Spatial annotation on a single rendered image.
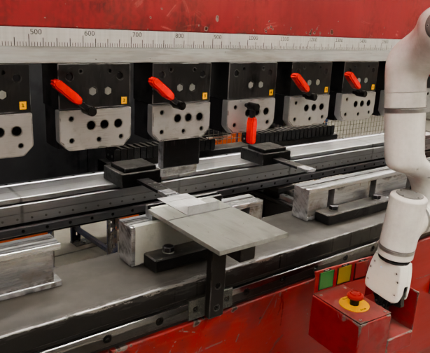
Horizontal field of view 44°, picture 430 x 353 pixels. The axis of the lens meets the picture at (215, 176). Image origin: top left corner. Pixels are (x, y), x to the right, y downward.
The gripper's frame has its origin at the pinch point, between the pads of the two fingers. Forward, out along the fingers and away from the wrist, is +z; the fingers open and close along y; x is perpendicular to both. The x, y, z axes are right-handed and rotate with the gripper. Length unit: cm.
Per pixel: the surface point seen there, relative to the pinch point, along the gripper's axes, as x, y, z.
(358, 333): -15.0, 5.9, -1.9
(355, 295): -10.7, -0.3, -6.9
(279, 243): -17.5, -21.5, -11.7
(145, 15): -54, -30, -65
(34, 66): -62, -82, -46
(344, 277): -5.1, -9.3, -5.6
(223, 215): -38.5, -18.2, -24.5
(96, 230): 18, -243, 96
